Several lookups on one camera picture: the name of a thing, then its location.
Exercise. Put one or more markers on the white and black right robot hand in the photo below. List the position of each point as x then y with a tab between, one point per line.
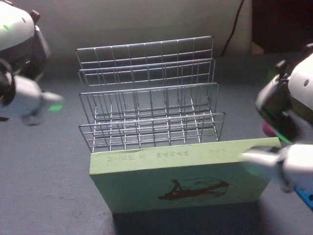
300	78

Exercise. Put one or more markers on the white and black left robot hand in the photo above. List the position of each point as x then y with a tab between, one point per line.
19	27

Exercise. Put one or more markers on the light green book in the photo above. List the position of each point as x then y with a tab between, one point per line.
137	186

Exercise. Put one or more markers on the pink round disc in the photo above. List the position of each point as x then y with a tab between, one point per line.
267	129

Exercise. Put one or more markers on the blue block with holes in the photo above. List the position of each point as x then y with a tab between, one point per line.
306	198

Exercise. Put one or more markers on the grey table cloth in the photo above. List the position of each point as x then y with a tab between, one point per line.
49	183

